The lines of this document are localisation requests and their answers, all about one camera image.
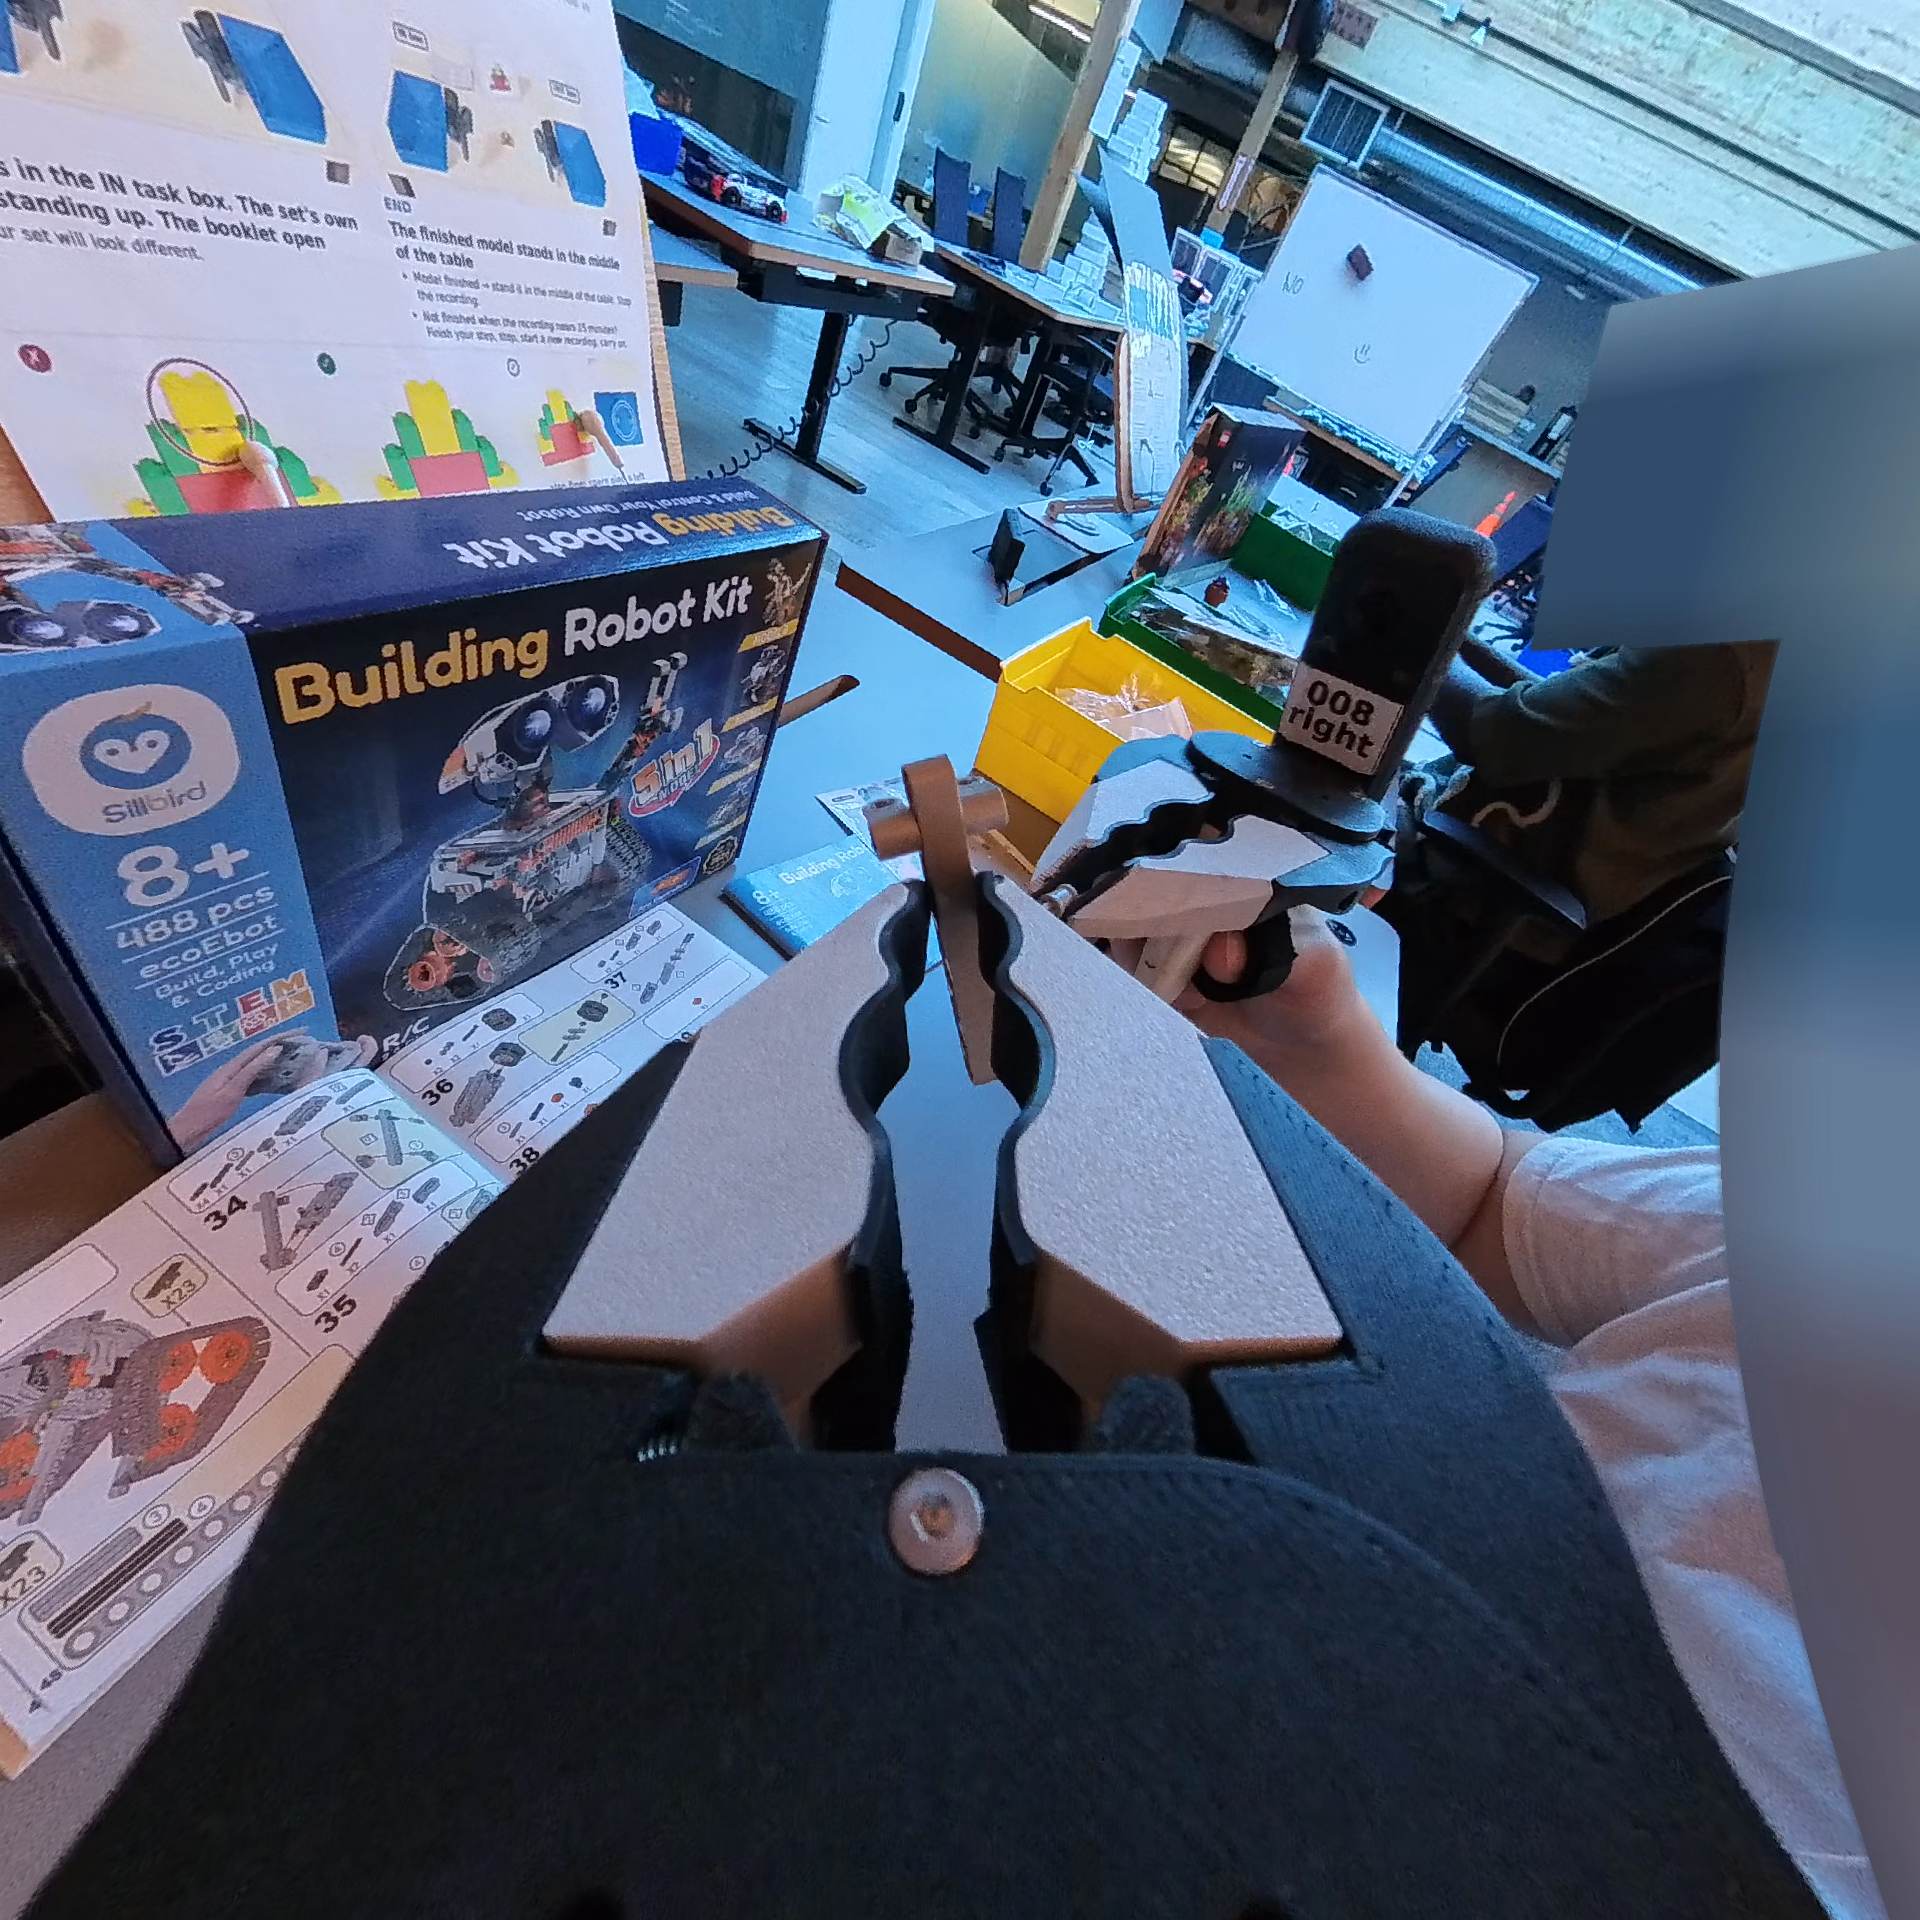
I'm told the robot kit box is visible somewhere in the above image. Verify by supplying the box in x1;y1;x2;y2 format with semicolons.
0;480;830;1169

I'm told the person's right forearm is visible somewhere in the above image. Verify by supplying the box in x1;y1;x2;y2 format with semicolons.
1306;1036;1517;1248

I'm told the open instruction booklet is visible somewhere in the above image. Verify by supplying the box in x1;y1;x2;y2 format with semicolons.
0;900;770;1785

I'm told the whiteboard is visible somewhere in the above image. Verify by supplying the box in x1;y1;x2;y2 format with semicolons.
1223;162;1543;459

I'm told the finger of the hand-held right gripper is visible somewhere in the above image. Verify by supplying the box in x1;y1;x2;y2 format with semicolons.
1030;739;1235;898
1045;824;1334;945

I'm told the yellow bin with plastic bags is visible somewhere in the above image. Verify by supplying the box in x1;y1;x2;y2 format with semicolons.
983;616;1203;826

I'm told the green storage bin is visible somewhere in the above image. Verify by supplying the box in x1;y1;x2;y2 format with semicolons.
1099;508;1340;670

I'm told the sticker sheet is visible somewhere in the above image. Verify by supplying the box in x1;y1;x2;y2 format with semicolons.
815;780;917;865

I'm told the black tablet on wooden stand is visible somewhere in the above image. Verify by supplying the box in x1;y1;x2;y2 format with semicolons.
989;488;1149;609

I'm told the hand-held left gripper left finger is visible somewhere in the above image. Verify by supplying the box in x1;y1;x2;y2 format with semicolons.
540;882;932;1453

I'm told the dark printed toy box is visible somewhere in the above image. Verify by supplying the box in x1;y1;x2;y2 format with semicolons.
1135;402;1309;586

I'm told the grey desk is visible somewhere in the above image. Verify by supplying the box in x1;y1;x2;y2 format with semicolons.
0;556;1443;1920

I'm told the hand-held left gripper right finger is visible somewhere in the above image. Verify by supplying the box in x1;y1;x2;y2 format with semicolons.
978;874;1347;1453

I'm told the small blue booklet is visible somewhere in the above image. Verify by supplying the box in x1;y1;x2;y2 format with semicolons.
724;844;903;962

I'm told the person's right hand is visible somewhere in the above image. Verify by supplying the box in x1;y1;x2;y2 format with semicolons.
1190;900;1420;1089

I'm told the grey beam assembly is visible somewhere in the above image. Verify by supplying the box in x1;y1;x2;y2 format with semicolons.
862;754;1010;1089

